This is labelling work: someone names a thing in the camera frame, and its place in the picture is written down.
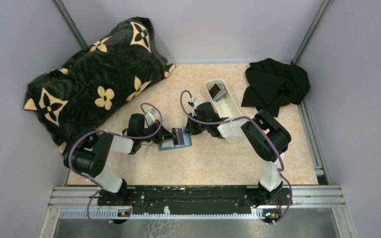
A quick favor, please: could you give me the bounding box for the blue leather card holder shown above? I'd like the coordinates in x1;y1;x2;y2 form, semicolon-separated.
158;127;192;151

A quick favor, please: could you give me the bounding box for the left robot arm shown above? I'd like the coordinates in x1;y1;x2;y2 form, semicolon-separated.
63;113;177;195

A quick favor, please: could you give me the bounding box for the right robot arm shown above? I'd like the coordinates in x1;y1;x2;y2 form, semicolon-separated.
186;99;292;193

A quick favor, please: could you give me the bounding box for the dark striped card in holder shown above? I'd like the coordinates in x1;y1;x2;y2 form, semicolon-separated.
172;128;185;146

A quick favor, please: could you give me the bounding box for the white oblong plastic bin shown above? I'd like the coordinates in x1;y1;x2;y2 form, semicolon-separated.
205;79;247;144

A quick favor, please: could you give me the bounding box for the black flower-patterned pillow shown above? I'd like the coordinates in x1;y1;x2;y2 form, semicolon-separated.
24;16;175;153

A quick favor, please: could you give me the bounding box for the black cloth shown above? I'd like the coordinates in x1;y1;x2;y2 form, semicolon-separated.
241;58;311;117

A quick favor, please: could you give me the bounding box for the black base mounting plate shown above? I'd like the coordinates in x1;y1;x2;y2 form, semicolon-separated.
97;185;290;215

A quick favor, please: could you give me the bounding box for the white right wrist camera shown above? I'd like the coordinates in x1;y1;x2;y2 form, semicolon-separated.
188;98;202;110

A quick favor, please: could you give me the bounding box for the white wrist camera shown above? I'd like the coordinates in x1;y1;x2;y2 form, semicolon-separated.
144;110;157;127
188;98;202;110

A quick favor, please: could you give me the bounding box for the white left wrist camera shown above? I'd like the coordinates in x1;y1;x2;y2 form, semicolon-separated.
144;110;157;127

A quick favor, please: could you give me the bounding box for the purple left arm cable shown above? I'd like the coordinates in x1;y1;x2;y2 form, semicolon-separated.
68;103;163;227

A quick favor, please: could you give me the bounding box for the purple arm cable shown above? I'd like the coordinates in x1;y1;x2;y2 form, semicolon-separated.
180;90;291;226
68;103;163;227

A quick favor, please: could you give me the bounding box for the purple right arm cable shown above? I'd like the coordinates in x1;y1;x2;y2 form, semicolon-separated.
180;90;291;226

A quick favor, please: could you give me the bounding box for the aluminium front rail frame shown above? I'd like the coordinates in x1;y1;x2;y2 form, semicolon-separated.
40;185;357;238

